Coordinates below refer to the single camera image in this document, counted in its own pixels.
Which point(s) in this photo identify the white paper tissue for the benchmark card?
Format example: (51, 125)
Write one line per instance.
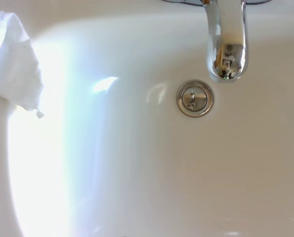
(11, 59)

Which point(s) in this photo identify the white ceramic sink basin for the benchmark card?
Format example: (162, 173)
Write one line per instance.
(147, 160)

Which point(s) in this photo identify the chrome sink drain stopper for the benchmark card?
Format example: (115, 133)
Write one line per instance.
(195, 98)

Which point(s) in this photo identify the chrome sink faucet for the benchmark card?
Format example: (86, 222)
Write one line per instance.
(227, 37)

